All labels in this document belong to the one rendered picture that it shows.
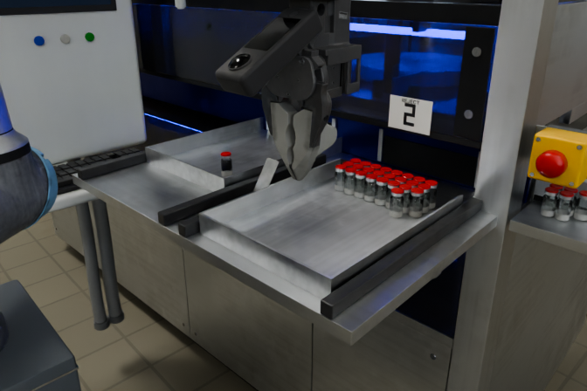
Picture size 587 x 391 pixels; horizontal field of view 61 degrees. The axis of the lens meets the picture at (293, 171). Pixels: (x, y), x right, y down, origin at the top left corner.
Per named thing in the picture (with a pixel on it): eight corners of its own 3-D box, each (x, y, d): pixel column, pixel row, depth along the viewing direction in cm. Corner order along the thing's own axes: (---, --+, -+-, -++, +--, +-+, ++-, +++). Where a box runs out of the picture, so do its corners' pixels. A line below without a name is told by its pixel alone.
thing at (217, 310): (218, 191, 313) (210, 48, 282) (578, 346, 182) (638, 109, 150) (58, 250, 245) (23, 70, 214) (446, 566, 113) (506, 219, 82)
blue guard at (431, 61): (24, 43, 206) (16, -4, 199) (481, 140, 82) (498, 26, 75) (24, 43, 206) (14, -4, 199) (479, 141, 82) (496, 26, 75)
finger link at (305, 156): (343, 175, 59) (347, 99, 56) (310, 189, 55) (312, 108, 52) (323, 168, 61) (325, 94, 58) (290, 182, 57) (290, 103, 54)
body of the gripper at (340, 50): (361, 98, 57) (367, -16, 52) (311, 111, 51) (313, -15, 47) (310, 88, 62) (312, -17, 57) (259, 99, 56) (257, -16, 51)
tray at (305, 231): (338, 174, 100) (339, 158, 99) (460, 214, 83) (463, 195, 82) (200, 233, 77) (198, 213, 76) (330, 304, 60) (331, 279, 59)
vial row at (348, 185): (339, 186, 94) (340, 163, 92) (424, 215, 83) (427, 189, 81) (331, 189, 93) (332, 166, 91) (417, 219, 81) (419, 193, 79)
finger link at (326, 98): (330, 147, 54) (333, 65, 51) (321, 151, 53) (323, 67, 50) (298, 139, 57) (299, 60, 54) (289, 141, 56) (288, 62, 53)
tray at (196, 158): (262, 129, 130) (262, 116, 128) (341, 152, 113) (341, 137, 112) (146, 162, 107) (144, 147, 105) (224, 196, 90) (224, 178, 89)
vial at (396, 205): (393, 211, 84) (395, 186, 82) (404, 215, 82) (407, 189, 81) (386, 216, 82) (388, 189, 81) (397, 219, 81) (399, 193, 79)
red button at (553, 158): (540, 169, 76) (544, 144, 75) (568, 175, 74) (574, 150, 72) (531, 175, 74) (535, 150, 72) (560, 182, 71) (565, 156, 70)
